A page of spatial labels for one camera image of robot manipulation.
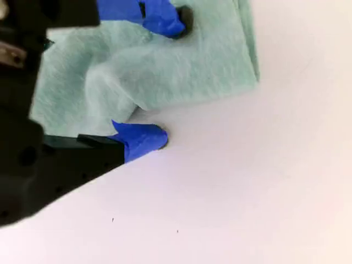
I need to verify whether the green t-shirt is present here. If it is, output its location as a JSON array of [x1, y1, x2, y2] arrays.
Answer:
[[30, 0, 261, 137]]

